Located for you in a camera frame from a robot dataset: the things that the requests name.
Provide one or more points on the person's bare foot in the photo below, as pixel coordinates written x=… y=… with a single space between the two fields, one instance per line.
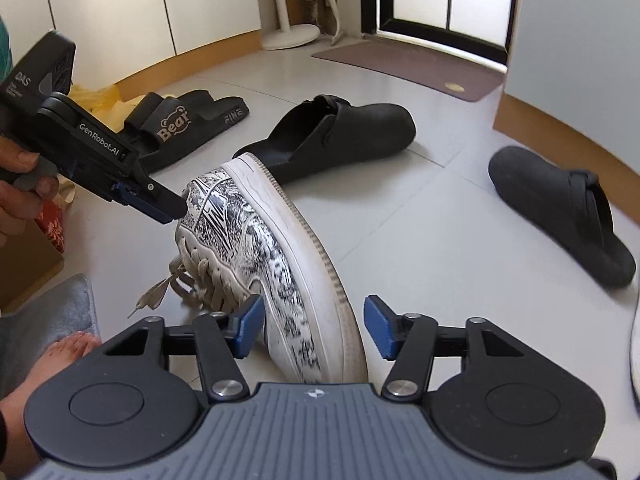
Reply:
x=55 y=365

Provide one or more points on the red patterned bag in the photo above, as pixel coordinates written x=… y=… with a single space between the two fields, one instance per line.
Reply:
x=52 y=225

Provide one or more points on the white cabinet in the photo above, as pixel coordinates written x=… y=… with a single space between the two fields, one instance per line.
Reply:
x=125 y=10

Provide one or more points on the plain brown cardboard box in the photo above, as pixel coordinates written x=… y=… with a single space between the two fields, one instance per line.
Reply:
x=25 y=270

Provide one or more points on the yellow plastic bag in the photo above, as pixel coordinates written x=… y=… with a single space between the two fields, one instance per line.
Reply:
x=95 y=105

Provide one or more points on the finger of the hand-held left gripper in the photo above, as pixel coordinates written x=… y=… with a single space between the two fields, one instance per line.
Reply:
x=150 y=200

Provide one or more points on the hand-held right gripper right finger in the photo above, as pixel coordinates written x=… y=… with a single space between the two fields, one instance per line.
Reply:
x=382 y=327

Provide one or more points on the grey floor mat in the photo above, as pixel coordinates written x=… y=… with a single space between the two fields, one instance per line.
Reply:
x=45 y=310

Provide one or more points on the black bear print slide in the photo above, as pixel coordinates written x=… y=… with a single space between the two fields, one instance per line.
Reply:
x=195 y=96
x=210 y=120

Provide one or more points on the brown door mat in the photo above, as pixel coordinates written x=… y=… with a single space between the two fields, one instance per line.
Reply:
x=400 y=65

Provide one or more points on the white mop pole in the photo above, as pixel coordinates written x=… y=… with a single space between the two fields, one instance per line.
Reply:
x=332 y=10

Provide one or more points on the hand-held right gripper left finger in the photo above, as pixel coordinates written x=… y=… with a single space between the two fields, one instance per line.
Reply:
x=247 y=325

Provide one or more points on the white pedestal fan stand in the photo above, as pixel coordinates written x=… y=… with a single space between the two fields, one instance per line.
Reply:
x=290 y=37

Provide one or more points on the person's left hand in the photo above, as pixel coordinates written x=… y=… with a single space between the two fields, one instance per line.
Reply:
x=15 y=210

